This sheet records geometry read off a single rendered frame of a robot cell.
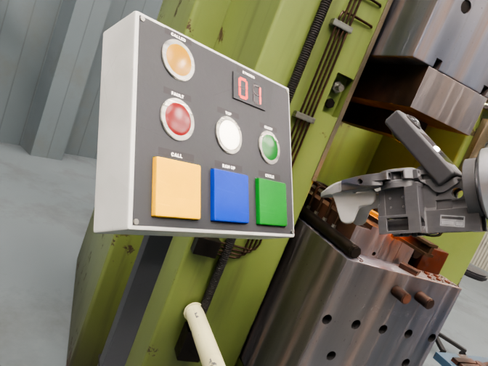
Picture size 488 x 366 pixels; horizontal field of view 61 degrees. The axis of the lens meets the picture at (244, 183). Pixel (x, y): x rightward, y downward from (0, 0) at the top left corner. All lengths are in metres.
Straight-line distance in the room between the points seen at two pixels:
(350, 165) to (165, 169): 1.08
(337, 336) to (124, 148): 0.71
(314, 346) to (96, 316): 0.85
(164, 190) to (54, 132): 3.85
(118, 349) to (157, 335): 0.31
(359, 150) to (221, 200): 1.00
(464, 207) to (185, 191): 0.34
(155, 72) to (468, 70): 0.74
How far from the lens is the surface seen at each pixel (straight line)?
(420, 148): 0.55
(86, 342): 1.66
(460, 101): 1.08
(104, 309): 1.59
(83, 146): 4.82
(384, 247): 1.07
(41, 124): 4.28
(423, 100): 1.01
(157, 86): 0.56
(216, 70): 0.65
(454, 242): 1.45
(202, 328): 1.00
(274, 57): 0.96
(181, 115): 0.56
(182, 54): 0.60
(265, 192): 0.66
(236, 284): 1.09
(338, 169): 1.50
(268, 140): 0.70
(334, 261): 0.97
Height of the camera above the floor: 1.14
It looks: 10 degrees down
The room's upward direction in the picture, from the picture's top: 22 degrees clockwise
